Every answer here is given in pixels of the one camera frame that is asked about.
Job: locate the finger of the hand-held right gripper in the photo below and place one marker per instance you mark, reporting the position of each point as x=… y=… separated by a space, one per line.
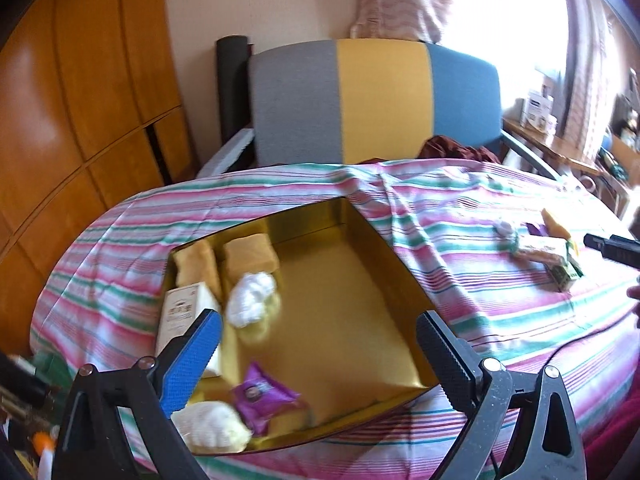
x=615 y=247

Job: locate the striped window curtain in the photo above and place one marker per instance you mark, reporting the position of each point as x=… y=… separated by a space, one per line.
x=590 y=50

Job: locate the pink patterned curtain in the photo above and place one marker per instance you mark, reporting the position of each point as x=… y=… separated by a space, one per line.
x=400 y=0

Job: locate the white carton box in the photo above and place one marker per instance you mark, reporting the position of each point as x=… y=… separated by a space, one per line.
x=182 y=310

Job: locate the green carton box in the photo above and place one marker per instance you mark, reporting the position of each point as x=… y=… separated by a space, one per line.
x=567 y=272

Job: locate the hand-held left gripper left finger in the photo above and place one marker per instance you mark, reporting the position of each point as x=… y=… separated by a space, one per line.
x=192 y=360

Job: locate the black rolled mat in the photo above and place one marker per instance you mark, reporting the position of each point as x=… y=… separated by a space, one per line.
x=232 y=85

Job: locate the wooden wardrobe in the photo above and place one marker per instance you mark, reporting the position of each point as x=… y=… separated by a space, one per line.
x=85 y=85

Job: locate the white blue printed box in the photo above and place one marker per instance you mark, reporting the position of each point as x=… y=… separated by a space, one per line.
x=537 y=107

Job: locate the dark red cloth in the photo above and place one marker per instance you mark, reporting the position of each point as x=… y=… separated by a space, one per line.
x=455 y=149

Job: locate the small purple packet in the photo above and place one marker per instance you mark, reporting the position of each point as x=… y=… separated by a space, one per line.
x=537 y=230

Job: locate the white yellow bundle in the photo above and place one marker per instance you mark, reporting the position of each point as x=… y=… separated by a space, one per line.
x=210 y=425

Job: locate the white snack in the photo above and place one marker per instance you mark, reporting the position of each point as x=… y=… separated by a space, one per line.
x=250 y=300

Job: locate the purple snack packet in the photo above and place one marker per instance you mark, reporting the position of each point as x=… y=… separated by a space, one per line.
x=262 y=392

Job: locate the pale packet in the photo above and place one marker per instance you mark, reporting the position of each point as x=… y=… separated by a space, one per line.
x=537 y=248

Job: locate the striped tablecloth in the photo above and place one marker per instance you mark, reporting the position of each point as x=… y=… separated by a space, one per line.
x=450 y=200

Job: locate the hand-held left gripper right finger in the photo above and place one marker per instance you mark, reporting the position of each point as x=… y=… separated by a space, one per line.
x=445 y=355

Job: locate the wooden side table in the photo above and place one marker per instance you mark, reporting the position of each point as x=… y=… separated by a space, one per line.
x=555 y=145

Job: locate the gold tin box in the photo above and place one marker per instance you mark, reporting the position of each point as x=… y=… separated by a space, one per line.
x=340 y=310

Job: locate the grey yellow blue chair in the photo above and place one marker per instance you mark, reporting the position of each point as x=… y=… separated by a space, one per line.
x=380 y=100

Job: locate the small white wad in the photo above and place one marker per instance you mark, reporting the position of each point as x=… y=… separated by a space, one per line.
x=504 y=227

